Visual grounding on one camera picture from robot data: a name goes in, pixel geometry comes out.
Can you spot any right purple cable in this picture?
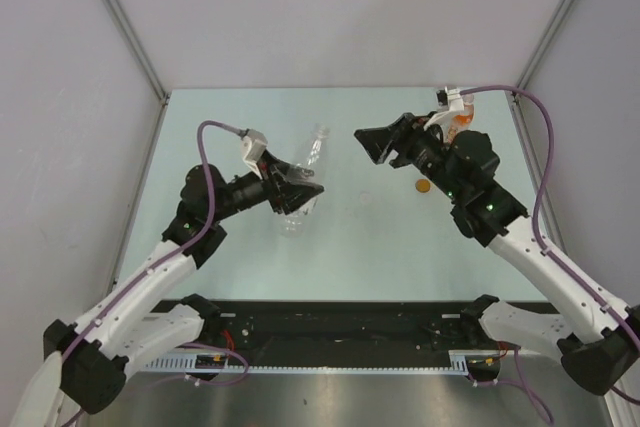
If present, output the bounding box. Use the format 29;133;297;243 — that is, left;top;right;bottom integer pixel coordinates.
459;85;640;318

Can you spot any white slotted cable duct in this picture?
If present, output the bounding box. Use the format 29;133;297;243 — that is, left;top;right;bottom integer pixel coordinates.
141;351;501;375

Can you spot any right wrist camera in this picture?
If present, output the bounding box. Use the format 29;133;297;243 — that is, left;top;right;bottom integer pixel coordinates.
424;87;470;129

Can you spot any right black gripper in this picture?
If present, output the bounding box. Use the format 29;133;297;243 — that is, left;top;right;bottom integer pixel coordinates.
354;111;464;201

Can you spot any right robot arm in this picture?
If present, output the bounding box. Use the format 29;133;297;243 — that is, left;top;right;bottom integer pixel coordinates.
354;113;639;396

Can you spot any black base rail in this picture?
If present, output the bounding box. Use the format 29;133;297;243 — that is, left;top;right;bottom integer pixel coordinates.
132;299;571;368

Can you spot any purple cable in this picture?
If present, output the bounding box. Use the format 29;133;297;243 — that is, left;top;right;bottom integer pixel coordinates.
49;120;251;423
459;85;640;318

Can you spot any left aluminium frame post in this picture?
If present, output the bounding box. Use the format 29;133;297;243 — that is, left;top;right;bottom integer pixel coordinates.
101;0;169;104

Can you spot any clear water bottle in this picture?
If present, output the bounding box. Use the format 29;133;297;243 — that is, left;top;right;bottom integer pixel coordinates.
277;123;335;239

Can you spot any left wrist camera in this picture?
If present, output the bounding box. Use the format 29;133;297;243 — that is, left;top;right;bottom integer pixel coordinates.
241;129;268;180

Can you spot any orange bottle cap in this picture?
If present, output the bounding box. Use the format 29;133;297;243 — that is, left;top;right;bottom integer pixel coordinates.
415;179;431;193

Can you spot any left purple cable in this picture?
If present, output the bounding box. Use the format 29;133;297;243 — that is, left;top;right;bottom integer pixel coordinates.
49;120;251;423

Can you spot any large orange tea bottle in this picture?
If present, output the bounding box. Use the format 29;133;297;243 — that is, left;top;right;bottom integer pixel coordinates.
445;94;474;144

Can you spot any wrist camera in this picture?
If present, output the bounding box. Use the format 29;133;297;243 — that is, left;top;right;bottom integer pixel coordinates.
241;129;268;180
424;87;470;129

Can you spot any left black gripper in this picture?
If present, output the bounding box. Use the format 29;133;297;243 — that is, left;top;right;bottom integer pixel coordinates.
209;150;322;223

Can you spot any aluminium frame post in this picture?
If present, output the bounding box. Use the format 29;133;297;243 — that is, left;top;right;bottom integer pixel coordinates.
101;0;169;104
516;0;578;89

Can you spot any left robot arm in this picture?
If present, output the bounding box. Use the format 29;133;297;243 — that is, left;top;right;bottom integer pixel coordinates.
43;149;324;415

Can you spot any right aluminium frame post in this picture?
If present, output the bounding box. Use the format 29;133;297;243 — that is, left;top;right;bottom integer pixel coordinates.
516;0;578;89

